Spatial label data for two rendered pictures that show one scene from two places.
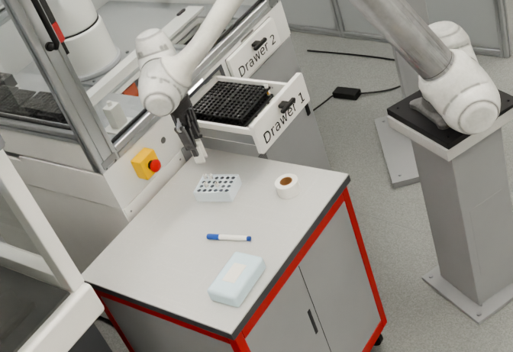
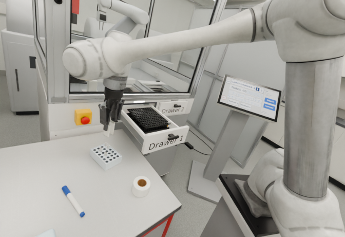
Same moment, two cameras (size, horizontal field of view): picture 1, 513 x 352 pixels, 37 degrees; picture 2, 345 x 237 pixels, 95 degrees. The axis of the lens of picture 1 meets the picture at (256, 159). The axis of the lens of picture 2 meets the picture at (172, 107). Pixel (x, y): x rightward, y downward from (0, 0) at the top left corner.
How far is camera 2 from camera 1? 1.54 m
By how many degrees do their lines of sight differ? 14
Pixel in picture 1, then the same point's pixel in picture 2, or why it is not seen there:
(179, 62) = (117, 45)
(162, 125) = not seen: hidden behind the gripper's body
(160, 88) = (82, 48)
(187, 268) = (18, 207)
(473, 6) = (242, 146)
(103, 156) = (55, 94)
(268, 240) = (92, 229)
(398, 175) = (191, 187)
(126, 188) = (61, 121)
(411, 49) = (310, 163)
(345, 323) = not seen: outside the picture
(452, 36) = not seen: hidden behind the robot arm
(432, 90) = (295, 205)
